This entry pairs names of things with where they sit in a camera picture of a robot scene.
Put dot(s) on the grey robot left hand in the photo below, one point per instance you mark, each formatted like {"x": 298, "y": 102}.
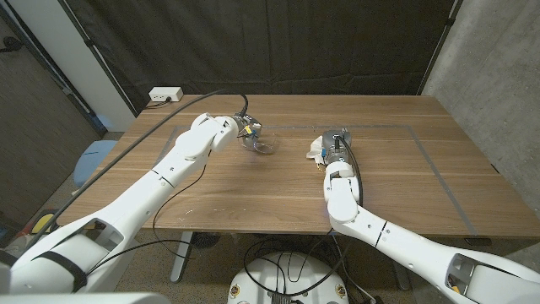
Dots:
{"x": 249, "y": 131}

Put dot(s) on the clear plastic glasses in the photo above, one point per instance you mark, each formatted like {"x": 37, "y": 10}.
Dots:
{"x": 268, "y": 148}

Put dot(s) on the white tissue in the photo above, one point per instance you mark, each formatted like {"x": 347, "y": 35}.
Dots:
{"x": 315, "y": 148}

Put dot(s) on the black round floor fan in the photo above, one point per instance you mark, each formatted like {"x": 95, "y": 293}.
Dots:
{"x": 206, "y": 240}

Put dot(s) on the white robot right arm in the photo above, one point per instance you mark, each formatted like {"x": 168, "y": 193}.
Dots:
{"x": 341, "y": 198}

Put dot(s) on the white power outlet box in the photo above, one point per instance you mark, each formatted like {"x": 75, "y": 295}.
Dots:
{"x": 165, "y": 93}

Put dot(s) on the black backdrop curtain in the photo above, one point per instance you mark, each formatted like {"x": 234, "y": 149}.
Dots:
{"x": 270, "y": 42}

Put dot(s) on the black backdrop stand pole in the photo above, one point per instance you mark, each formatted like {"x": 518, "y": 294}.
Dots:
{"x": 443, "y": 34}
{"x": 97, "y": 55}

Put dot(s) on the light blue round stool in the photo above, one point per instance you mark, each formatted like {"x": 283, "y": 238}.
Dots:
{"x": 90, "y": 162}

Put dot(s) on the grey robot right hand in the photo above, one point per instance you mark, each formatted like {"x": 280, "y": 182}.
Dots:
{"x": 336, "y": 145}

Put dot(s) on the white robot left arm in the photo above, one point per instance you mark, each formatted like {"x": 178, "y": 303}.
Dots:
{"x": 185, "y": 148}

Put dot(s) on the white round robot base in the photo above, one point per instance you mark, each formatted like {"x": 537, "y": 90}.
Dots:
{"x": 312, "y": 278}

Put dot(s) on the grey table leg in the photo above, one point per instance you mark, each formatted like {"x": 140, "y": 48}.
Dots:
{"x": 403, "y": 280}

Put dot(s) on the white table leg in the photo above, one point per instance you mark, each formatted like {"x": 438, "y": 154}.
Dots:
{"x": 182, "y": 253}

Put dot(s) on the yellow and black floor item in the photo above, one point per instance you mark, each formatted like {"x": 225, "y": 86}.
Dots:
{"x": 42, "y": 223}

